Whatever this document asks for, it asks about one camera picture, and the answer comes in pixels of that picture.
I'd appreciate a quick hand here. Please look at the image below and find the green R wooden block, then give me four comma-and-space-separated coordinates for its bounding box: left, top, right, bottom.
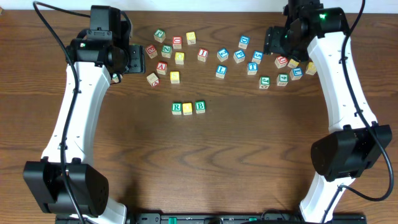
172, 103, 182, 115

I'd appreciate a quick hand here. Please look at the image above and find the yellow o block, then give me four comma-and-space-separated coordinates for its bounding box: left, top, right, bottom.
182, 103, 193, 115
175, 52, 185, 65

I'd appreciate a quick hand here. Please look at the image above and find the green B wooden block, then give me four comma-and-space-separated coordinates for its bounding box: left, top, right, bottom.
195, 101, 206, 114

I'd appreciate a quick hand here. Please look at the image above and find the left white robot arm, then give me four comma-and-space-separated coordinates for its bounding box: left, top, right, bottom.
23, 30, 145, 223

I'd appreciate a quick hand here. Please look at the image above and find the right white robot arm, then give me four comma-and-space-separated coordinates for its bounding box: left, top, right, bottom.
264, 0, 392, 223

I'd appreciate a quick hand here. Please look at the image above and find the red E wooden block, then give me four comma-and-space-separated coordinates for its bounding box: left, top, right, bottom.
145, 44, 157, 58

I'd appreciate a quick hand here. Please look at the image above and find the red U block right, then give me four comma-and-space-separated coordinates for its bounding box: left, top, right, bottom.
274, 56, 289, 69

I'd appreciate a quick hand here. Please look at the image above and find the red u block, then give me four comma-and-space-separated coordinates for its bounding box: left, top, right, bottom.
172, 36, 182, 49
274, 56, 289, 69

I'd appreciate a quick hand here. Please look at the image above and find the blue 5 wooden block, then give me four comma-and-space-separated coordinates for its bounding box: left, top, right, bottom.
252, 50, 264, 64

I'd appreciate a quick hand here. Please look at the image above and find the red A block upright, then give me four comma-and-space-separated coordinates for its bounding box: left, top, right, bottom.
156, 62, 167, 75

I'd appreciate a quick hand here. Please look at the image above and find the tilted red A block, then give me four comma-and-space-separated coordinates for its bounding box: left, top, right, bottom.
147, 73, 160, 87

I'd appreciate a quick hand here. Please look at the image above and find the yellow K wooden block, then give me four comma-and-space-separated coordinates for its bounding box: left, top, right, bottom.
287, 59, 299, 68

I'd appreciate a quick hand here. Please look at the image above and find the green V wooden block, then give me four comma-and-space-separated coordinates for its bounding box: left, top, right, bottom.
111, 73, 123, 84

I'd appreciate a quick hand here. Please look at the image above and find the green Z wooden block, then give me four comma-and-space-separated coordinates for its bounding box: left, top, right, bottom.
161, 45, 172, 58

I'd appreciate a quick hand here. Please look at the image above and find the green J block back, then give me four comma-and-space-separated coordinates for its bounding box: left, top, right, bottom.
154, 29, 166, 43

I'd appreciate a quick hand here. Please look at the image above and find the green j block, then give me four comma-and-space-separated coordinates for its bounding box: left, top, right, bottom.
154, 29, 166, 43
259, 76, 271, 89

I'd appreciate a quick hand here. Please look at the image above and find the blue D block left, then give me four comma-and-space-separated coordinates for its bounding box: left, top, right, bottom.
238, 35, 250, 49

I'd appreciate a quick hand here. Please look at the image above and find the blue T wooden block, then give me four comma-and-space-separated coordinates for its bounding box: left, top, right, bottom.
247, 62, 258, 75

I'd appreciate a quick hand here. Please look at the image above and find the blue L block right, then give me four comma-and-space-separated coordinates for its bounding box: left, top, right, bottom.
289, 67, 303, 80

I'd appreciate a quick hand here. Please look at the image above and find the blue l block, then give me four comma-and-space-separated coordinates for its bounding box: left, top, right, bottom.
289, 67, 303, 80
216, 65, 228, 78

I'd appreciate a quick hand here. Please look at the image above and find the green 4 wooden block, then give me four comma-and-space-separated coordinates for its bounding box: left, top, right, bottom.
277, 73, 289, 86

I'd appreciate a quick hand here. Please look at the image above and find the blue P wooden block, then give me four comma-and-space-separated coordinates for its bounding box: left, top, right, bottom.
233, 50, 246, 63

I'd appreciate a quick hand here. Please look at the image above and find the yellow 8 wooden block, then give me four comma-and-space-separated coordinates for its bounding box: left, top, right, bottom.
170, 71, 180, 84

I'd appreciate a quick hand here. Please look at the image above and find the red U block back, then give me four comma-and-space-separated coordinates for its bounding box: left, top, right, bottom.
172, 36, 182, 49

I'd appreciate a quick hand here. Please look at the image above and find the green J block front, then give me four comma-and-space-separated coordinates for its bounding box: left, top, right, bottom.
259, 76, 271, 89

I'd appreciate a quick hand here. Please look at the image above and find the yellow G wooden block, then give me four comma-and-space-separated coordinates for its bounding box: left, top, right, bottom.
305, 62, 317, 75

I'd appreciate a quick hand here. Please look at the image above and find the blue 2 wooden block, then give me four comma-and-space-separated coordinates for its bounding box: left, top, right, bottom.
216, 48, 229, 62

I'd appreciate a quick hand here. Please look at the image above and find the yellow block back row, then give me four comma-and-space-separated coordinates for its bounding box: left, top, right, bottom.
186, 31, 197, 45

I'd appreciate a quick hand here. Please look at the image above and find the blue L block centre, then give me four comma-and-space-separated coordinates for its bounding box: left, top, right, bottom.
216, 65, 228, 78

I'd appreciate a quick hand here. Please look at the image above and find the red I wooden block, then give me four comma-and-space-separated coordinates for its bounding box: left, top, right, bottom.
198, 48, 209, 62

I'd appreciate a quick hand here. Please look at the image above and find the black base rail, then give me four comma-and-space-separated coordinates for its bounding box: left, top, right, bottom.
55, 211, 367, 224

